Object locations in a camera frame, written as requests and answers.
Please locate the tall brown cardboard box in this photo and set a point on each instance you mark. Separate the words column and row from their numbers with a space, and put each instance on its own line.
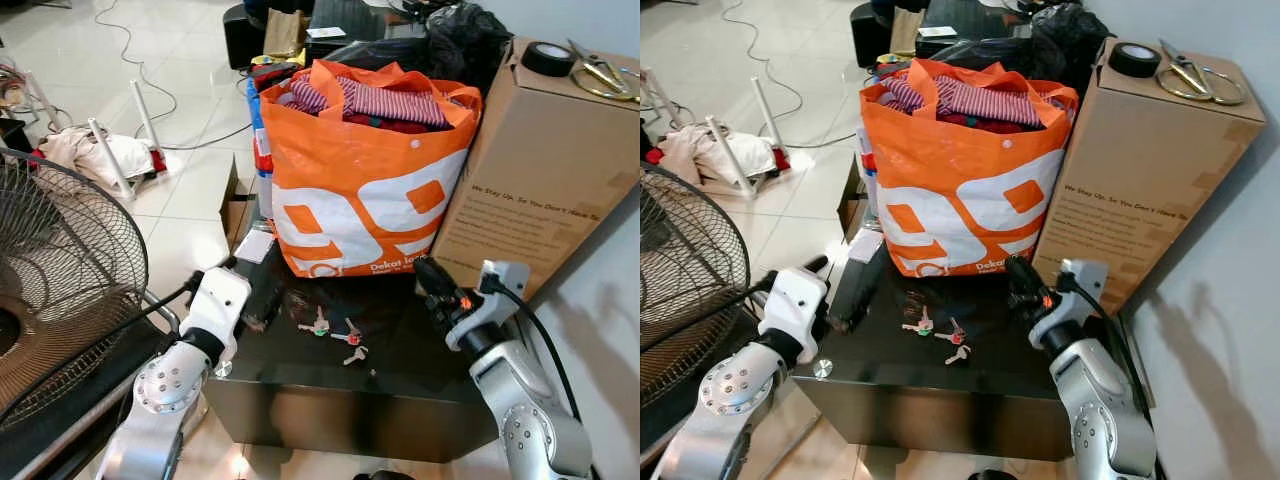
column 540, row 180
column 1140, row 180

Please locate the orange and white shopping bag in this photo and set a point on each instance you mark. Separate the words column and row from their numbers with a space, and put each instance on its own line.
column 960, row 190
column 360, row 190

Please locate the black low cabinet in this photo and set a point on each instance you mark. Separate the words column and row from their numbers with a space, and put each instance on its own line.
column 975, row 22
column 360, row 25

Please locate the red striped clothes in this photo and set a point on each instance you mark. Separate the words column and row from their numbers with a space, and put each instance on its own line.
column 385, row 102
column 985, row 102

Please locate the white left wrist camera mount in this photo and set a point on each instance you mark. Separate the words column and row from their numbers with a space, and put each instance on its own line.
column 795, row 305
column 218, row 305

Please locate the brown paper bag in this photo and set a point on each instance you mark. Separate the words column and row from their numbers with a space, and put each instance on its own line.
column 285, row 32
column 906, row 32

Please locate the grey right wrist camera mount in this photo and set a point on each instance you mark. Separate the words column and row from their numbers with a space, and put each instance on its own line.
column 1075, row 295
column 495, row 300

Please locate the white folding rack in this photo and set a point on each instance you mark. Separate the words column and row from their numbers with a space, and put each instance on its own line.
column 148, row 120
column 768, row 115

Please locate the black glass-top table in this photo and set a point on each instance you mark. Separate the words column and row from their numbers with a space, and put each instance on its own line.
column 950, row 405
column 350, row 400

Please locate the small white card box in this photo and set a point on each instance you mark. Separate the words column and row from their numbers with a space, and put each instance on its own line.
column 255, row 245
column 866, row 245

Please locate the small open cardboard box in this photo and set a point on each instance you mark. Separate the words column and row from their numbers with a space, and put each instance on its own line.
column 852, row 205
column 238, row 205

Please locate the black speaker box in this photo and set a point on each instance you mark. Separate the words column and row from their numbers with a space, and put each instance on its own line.
column 242, row 35
column 870, row 35

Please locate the black tape roll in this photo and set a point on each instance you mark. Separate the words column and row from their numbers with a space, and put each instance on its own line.
column 1134, row 60
column 547, row 60

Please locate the black plastic bag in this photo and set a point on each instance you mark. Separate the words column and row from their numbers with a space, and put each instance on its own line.
column 1070, row 40
column 468, row 40

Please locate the crumpled white cloth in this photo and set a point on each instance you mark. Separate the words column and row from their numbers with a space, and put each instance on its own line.
column 700, row 155
column 85, row 155

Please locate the bunch of keys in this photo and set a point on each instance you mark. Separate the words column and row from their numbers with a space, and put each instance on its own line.
column 338, row 335
column 940, row 335

